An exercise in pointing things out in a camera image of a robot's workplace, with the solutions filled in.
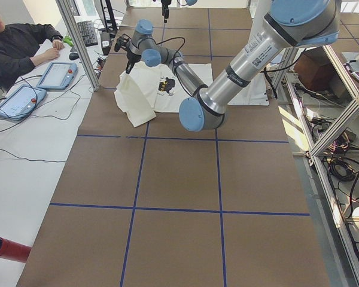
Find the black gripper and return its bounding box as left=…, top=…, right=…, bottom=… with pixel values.
left=126, top=7, right=169, bottom=74

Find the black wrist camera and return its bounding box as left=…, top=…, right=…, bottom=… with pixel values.
left=114, top=33, right=131, bottom=53

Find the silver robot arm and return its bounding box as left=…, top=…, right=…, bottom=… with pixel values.
left=124, top=1, right=341, bottom=132

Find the blue teach pendant near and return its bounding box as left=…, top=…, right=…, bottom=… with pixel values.
left=0, top=84, right=47, bottom=121

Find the seated person in black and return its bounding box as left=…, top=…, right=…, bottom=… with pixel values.
left=0, top=19, right=64, bottom=91

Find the blue teach pendant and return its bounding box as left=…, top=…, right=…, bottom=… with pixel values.
left=36, top=62, right=78, bottom=90
left=0, top=84, right=47, bottom=121

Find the blue teach pendant far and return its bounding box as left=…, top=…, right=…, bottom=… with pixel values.
left=36, top=62, right=78, bottom=90

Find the white mounting plate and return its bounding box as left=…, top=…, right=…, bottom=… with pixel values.
left=228, top=73, right=269, bottom=106

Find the cream long-sleeve cat shirt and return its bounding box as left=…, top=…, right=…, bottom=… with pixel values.
left=113, top=61, right=214, bottom=129

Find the aluminium frame post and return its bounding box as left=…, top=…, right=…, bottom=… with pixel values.
left=56, top=0, right=99, bottom=91

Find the black keyboard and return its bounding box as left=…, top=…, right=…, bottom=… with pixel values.
left=77, top=20, right=98, bottom=47

